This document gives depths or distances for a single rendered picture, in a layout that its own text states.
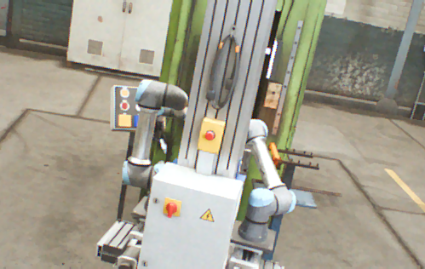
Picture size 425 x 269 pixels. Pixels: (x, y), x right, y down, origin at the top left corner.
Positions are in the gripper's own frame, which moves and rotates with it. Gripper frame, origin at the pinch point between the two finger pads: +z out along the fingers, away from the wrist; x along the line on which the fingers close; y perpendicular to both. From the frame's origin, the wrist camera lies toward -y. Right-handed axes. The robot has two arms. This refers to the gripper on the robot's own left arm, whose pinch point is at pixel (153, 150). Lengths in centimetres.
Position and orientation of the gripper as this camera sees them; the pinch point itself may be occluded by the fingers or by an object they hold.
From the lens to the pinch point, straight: 340.5
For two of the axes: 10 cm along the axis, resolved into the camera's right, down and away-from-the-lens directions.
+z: -1.9, 9.4, 3.0
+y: -1.9, 2.6, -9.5
